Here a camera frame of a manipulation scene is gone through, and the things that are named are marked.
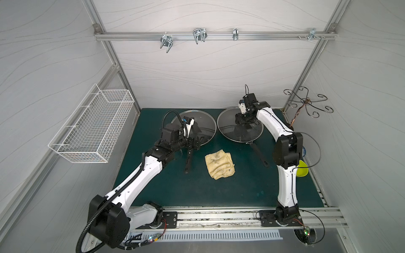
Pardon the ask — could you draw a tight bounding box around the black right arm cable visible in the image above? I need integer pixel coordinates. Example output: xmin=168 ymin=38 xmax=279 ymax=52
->
xmin=290 ymin=131 xmax=327 ymax=246

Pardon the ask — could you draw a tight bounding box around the white wire basket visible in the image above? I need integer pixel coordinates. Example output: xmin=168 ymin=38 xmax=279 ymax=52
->
xmin=48 ymin=84 xmax=135 ymax=163

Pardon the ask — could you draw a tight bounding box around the left metal u-bolt clamp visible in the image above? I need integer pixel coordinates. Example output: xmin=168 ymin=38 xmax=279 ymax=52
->
xmin=160 ymin=34 xmax=174 ymax=53

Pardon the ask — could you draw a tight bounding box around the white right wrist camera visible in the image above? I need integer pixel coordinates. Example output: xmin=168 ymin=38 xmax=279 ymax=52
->
xmin=238 ymin=93 xmax=258 ymax=115

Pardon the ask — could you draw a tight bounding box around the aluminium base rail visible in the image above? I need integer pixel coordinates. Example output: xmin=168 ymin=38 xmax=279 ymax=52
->
xmin=126 ymin=207 xmax=349 ymax=233

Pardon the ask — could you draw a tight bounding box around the black frying pan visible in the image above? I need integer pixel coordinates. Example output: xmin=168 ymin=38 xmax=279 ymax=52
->
xmin=180 ymin=126 xmax=217 ymax=174
xmin=218 ymin=124 xmax=270 ymax=168

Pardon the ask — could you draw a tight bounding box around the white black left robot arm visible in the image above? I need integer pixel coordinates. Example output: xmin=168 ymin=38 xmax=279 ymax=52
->
xmin=76 ymin=135 xmax=203 ymax=253

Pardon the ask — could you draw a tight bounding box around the black corrugated cable conduit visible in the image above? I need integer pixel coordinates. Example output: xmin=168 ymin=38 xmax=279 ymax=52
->
xmin=75 ymin=154 xmax=149 ymax=253

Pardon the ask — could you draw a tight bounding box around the black base copper hook stand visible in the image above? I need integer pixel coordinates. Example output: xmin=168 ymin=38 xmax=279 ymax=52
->
xmin=283 ymin=86 xmax=334 ymax=129

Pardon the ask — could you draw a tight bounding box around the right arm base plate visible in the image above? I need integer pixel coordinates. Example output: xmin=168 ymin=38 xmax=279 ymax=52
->
xmin=255 ymin=210 xmax=304 ymax=227

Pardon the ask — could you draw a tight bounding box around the horizontal aluminium rail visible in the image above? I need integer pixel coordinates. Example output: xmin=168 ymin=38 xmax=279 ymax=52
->
xmin=95 ymin=31 xmax=338 ymax=41

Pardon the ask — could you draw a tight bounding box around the metal u-bolt clamp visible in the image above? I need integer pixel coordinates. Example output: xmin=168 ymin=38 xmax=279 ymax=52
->
xmin=160 ymin=34 xmax=174 ymax=53
xmin=193 ymin=28 xmax=207 ymax=44

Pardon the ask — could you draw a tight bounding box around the right black frying pan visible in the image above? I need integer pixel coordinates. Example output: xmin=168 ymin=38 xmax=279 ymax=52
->
xmin=218 ymin=124 xmax=270 ymax=168

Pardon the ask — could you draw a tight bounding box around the lime green bowl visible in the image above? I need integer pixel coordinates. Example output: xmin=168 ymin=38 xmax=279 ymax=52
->
xmin=296 ymin=160 xmax=309 ymax=177

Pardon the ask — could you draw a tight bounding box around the glass pot lid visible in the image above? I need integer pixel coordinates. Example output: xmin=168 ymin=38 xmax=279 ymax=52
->
xmin=217 ymin=107 xmax=264 ymax=143
xmin=171 ymin=110 xmax=217 ymax=128

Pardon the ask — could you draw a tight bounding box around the left black frying pan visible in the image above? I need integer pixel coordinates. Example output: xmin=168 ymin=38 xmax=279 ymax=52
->
xmin=180 ymin=126 xmax=217 ymax=174

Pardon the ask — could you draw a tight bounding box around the yellow cleaning cloth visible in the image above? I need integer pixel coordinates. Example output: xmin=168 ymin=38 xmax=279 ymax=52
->
xmin=205 ymin=150 xmax=235 ymax=180

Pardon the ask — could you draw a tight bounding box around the right metal bolt clamp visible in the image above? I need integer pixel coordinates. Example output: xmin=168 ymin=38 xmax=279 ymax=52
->
xmin=297 ymin=28 xmax=326 ymax=41

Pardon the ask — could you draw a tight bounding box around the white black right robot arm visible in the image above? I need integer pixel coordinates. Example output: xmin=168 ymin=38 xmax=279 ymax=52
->
xmin=237 ymin=99 xmax=303 ymax=226

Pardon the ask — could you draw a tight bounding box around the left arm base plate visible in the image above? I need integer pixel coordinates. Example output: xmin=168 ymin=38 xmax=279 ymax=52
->
xmin=137 ymin=211 xmax=178 ymax=229

